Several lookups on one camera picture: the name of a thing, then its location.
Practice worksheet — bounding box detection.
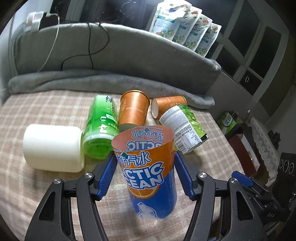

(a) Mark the lace covered side table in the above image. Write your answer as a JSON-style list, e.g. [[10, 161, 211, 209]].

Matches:
[[249, 116, 280, 176]]

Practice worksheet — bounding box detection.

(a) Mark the white charging cable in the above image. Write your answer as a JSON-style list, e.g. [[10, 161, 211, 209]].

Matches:
[[36, 13, 61, 73]]

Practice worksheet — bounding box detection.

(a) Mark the refill pouch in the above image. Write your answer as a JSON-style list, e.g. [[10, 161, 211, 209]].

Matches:
[[173, 6, 202, 45], [184, 14, 212, 51], [195, 23, 222, 57], [149, 1, 192, 41]]

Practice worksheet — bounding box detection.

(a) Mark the green bottle cup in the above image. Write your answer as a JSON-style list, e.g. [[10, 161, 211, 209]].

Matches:
[[81, 95, 119, 160]]

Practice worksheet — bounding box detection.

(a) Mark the orange paper cup near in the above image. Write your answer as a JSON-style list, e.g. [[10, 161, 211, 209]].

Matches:
[[118, 90, 150, 132]]

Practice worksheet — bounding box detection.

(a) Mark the red cardboard box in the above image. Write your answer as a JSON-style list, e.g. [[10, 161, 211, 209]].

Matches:
[[229, 133, 260, 177]]

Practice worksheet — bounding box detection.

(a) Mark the black device with dials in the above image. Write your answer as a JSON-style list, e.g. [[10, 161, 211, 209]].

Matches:
[[273, 152, 295, 199]]

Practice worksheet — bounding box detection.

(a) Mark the white plastic cup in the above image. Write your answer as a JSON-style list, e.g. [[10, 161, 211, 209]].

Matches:
[[23, 124, 85, 173]]

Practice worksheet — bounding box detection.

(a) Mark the orange blue Arctic Ocean cup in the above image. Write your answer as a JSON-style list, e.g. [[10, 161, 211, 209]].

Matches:
[[111, 126, 177, 220]]

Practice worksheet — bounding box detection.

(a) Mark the orange paper cup far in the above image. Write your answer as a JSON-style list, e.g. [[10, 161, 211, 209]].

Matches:
[[151, 95, 187, 119]]

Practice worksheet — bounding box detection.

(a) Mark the plaid table cloth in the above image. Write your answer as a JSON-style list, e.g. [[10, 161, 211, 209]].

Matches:
[[1, 90, 242, 240]]

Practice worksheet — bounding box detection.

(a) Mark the black power cable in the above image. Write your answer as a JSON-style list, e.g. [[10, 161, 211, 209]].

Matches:
[[60, 22, 110, 71]]

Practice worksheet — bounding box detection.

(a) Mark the green paper shopping bag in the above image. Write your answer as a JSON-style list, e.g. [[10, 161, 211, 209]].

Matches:
[[217, 111, 238, 135]]

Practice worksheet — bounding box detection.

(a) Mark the white power strip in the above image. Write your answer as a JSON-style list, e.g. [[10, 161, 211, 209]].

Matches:
[[24, 10, 58, 32]]

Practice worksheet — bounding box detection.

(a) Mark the grey covered backrest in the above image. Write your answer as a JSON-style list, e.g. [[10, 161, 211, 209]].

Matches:
[[10, 23, 221, 95]]

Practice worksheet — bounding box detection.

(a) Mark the orange paper cup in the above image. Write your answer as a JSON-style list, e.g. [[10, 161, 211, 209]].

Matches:
[[151, 95, 187, 119], [118, 90, 150, 132]]

